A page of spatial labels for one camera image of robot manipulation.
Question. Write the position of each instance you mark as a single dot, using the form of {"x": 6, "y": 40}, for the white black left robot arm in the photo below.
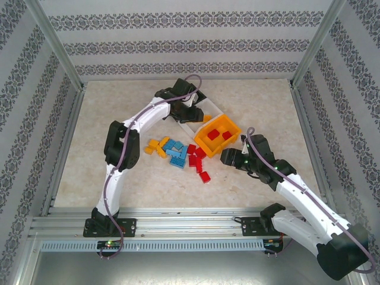
{"x": 114, "y": 148}

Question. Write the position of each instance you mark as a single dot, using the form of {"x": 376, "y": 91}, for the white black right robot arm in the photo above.
{"x": 341, "y": 255}

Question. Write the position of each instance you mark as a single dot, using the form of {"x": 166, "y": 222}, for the yellow plastic bin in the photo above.
{"x": 219, "y": 144}

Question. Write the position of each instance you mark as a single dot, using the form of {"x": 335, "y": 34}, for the black plastic bin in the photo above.
{"x": 202, "y": 95}

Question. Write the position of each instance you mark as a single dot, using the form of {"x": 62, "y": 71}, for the white plastic bin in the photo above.
{"x": 214, "y": 107}

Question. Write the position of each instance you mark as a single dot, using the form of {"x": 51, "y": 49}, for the small circuit board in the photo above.
{"x": 110, "y": 244}
{"x": 273, "y": 243}

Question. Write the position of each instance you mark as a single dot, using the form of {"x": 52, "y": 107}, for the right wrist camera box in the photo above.
{"x": 259, "y": 145}

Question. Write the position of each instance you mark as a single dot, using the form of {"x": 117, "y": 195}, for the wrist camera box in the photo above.
{"x": 182, "y": 86}
{"x": 259, "y": 145}

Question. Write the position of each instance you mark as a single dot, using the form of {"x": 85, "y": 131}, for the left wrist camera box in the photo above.
{"x": 182, "y": 86}

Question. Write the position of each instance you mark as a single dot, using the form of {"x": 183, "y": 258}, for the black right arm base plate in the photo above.
{"x": 250, "y": 227}

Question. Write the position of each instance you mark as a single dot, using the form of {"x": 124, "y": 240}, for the aluminium mounting rail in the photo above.
{"x": 190, "y": 221}

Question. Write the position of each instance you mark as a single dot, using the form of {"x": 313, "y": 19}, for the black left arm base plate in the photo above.
{"x": 127, "y": 227}

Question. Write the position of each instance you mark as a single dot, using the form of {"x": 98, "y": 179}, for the aluminium side rail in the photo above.
{"x": 63, "y": 148}

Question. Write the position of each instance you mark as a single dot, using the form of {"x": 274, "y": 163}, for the aluminium frame post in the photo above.
{"x": 56, "y": 44}
{"x": 317, "y": 41}

